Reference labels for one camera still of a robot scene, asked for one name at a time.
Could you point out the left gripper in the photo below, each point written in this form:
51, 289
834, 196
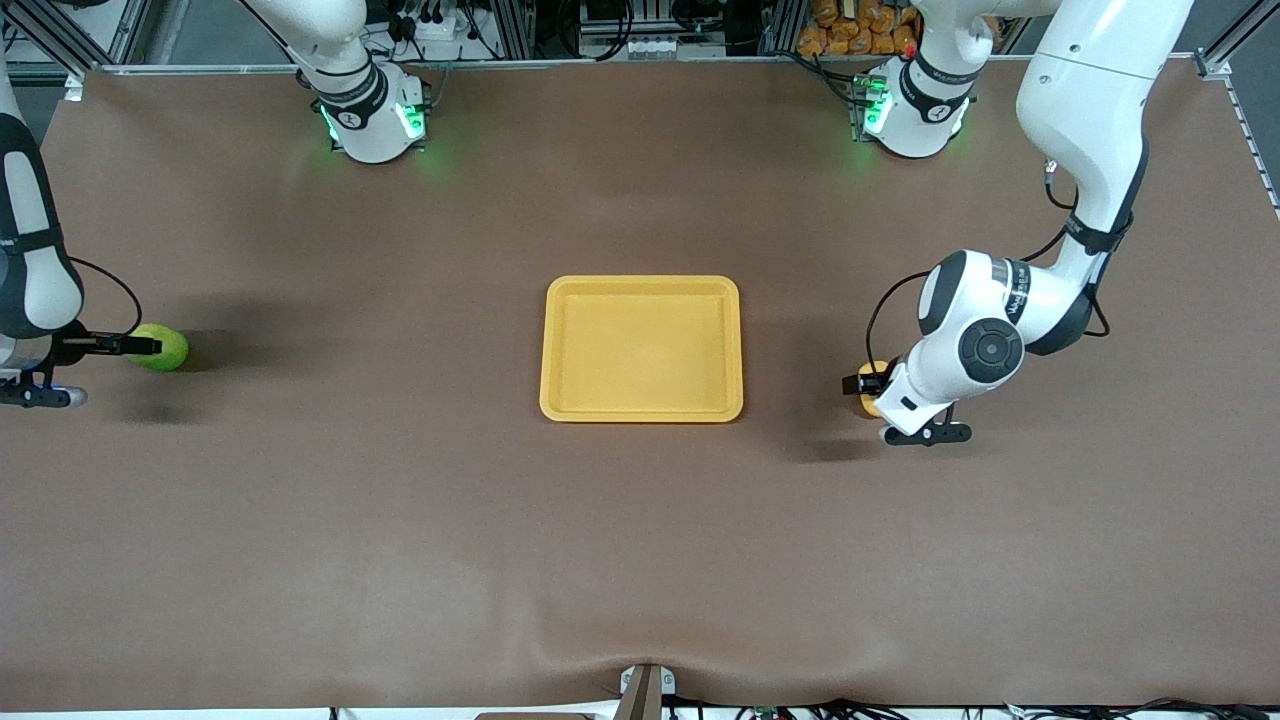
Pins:
853, 384

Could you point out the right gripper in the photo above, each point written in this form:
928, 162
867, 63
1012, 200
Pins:
72, 345

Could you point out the white connector block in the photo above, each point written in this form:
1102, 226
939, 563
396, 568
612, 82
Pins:
650, 47

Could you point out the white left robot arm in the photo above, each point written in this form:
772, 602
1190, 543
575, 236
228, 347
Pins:
1085, 100

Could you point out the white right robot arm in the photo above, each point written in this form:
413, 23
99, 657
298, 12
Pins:
365, 125

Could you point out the yellow plastic tray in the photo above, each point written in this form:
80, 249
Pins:
640, 350

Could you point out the white power strip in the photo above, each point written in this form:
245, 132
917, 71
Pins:
440, 38

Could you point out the aluminium frame profile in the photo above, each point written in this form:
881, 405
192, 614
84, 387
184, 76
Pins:
782, 28
1235, 40
515, 30
70, 35

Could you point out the green apple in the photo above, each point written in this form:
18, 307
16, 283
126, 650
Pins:
175, 350

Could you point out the metal clamp bracket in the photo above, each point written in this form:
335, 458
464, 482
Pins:
647, 692

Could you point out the brown table mat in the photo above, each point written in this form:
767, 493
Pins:
400, 500

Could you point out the yellow potato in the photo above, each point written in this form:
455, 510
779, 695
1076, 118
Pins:
870, 408

